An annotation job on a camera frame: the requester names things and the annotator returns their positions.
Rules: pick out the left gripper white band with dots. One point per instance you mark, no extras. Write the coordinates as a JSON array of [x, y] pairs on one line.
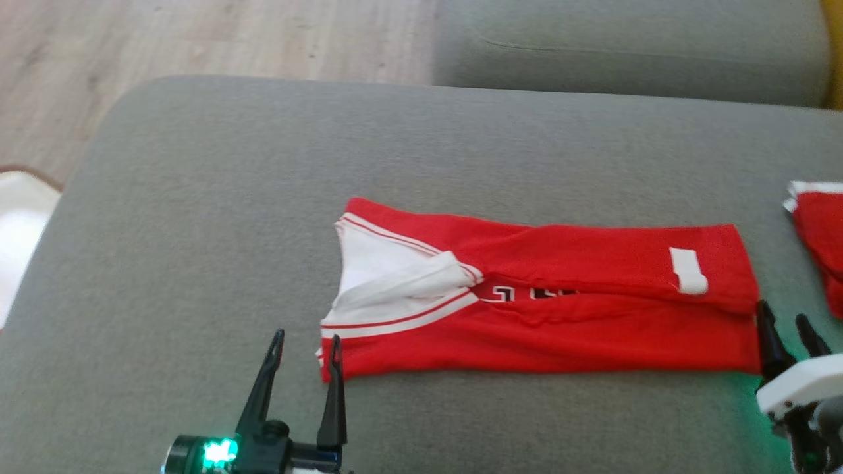
[[263, 454]]

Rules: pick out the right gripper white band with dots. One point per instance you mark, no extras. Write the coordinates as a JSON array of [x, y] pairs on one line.
[[800, 388]]

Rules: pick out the red basketball shorts white trim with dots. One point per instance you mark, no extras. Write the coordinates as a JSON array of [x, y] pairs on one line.
[[823, 230]]

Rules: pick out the red basketball jersey white sleeves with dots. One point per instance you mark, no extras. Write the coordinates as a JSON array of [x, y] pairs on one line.
[[560, 336]]

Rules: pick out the grey sofa seat cushion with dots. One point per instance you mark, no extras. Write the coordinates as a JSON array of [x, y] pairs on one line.
[[197, 230]]

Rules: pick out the yellow cushion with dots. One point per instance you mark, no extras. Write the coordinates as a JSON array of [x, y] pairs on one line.
[[834, 52]]

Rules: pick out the grey sofa back cushion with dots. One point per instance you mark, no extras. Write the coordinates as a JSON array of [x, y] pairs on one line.
[[625, 46]]

